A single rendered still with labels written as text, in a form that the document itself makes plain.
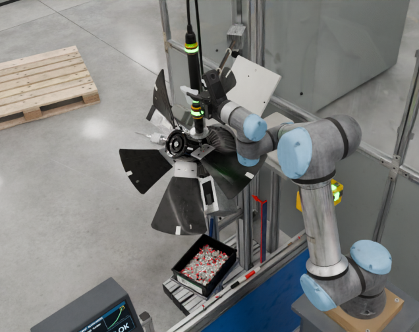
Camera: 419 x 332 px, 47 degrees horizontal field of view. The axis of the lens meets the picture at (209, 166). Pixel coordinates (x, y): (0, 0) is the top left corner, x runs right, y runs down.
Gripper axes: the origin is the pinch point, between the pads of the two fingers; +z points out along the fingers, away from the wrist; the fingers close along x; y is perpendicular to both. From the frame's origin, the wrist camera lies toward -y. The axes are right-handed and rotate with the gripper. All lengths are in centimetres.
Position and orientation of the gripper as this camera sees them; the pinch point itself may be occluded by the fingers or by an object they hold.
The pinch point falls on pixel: (190, 82)
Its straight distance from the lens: 171.5
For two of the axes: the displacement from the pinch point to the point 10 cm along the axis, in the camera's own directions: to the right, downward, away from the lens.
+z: -6.4, -4.8, 6.0
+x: 7.7, -4.5, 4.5
